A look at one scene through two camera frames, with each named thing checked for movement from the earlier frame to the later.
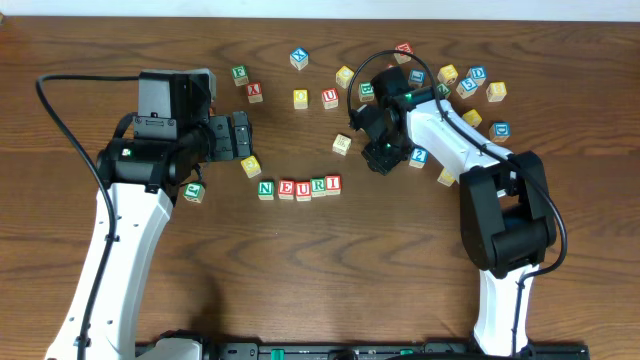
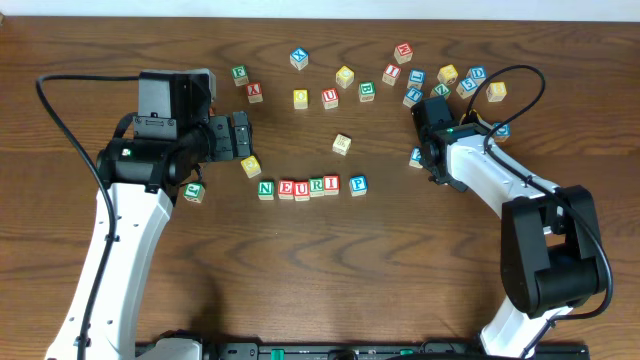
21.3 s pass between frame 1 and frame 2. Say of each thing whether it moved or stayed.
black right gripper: moved
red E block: stayed
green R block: stayed
